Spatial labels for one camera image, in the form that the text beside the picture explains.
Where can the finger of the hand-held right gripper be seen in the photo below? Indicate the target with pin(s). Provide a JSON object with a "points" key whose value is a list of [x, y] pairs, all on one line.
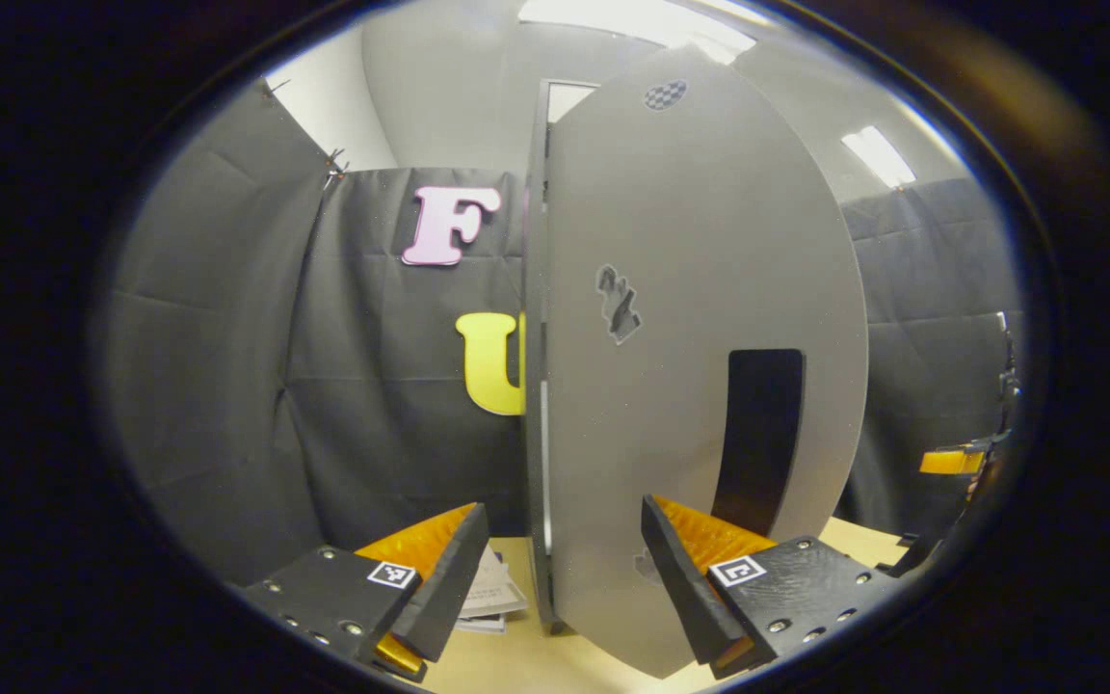
{"points": [[950, 461]]}

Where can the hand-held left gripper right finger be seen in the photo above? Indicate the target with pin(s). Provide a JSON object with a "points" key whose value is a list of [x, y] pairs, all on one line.
{"points": [[675, 588]]}

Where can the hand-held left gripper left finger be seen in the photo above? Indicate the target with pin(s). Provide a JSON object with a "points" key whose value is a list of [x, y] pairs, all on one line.
{"points": [[444, 588]]}

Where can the white cabinet door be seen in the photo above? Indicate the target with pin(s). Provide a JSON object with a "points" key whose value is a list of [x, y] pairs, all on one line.
{"points": [[671, 405]]}

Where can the white grey shoe cabinet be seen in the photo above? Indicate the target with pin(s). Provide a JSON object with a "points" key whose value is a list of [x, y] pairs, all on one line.
{"points": [[534, 386]]}

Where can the printed paper booklet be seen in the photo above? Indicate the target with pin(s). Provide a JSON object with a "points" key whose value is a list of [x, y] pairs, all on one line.
{"points": [[492, 593]]}

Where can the black backdrop cloth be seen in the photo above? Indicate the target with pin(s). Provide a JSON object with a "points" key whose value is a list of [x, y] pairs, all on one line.
{"points": [[218, 386]]}

